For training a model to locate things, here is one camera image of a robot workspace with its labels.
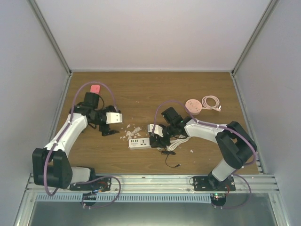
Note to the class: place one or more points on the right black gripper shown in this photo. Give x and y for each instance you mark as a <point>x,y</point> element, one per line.
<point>160,142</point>

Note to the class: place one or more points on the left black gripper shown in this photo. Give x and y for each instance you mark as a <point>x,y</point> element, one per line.
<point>103,129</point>

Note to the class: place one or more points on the white power strip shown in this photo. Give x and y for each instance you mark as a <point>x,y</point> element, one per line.
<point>139,143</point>

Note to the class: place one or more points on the pink square plug adapter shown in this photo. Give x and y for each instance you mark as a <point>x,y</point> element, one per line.
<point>95,88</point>

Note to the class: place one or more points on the pink round power socket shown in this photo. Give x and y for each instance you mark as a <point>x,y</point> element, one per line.
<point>193,106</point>

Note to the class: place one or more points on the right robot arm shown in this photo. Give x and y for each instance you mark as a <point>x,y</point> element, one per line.
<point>235,144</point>

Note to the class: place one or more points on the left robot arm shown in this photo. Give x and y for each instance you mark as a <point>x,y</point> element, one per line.
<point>51,166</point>

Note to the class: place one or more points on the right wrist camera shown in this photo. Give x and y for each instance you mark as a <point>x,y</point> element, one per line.
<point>156,129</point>

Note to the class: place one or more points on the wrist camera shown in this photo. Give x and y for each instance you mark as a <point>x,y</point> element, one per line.
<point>156,129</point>
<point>113,118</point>

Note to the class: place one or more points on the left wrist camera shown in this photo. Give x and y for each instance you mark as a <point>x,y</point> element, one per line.
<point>113,118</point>

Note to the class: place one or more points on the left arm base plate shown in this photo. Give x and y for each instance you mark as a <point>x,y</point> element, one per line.
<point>100,185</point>

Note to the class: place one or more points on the grey slotted cable duct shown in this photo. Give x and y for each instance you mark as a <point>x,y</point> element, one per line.
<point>74,197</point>

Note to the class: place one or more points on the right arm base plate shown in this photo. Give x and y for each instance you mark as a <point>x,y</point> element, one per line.
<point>209,183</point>

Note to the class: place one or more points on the aluminium front rail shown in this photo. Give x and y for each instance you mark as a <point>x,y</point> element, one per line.
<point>182,184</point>

